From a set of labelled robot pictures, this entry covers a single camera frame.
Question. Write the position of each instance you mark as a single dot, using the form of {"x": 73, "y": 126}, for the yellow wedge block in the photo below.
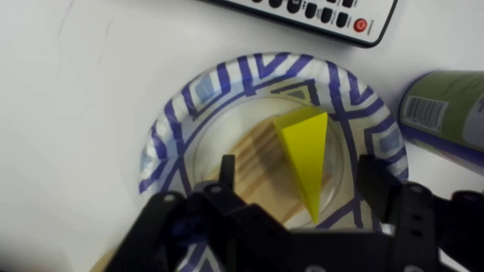
{"x": 303, "y": 137}

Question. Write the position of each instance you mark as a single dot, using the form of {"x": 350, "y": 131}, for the blue patterned paper plate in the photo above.
{"x": 231, "y": 99}

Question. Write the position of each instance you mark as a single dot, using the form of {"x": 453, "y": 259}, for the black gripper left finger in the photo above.
{"x": 228, "y": 172}

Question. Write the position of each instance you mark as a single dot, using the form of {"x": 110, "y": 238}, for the grey remote control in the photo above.
{"x": 361, "y": 24}

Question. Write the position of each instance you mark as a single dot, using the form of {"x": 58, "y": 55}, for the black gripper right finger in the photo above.
{"x": 377, "y": 187}

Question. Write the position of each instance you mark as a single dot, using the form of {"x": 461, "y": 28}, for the wooden block under wedge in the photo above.
{"x": 264, "y": 175}

